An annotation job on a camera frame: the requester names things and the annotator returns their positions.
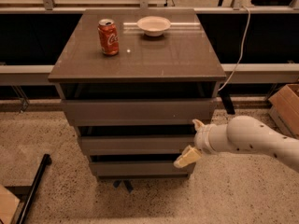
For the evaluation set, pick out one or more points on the white bowl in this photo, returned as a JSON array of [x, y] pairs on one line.
[[153, 26]]

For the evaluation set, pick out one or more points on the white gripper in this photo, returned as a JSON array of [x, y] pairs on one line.
[[201, 139]]

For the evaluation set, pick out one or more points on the cardboard box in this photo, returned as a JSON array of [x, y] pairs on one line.
[[285, 109]]

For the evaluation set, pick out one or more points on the orange soda can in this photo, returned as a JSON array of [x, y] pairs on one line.
[[108, 37]]

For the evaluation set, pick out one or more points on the wooden board corner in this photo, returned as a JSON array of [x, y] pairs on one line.
[[8, 205]]

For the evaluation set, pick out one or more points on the grey drawer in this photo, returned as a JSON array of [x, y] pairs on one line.
[[137, 112], [139, 168], [135, 145]]

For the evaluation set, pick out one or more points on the black metal bar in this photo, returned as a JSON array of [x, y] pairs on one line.
[[46, 161]]

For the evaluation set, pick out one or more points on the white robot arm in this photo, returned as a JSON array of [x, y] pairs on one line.
[[241, 135]]

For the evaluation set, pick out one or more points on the black table leg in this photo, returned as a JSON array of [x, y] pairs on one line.
[[227, 102]]

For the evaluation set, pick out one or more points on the grey drawer cabinet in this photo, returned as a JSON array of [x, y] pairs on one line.
[[180, 64]]

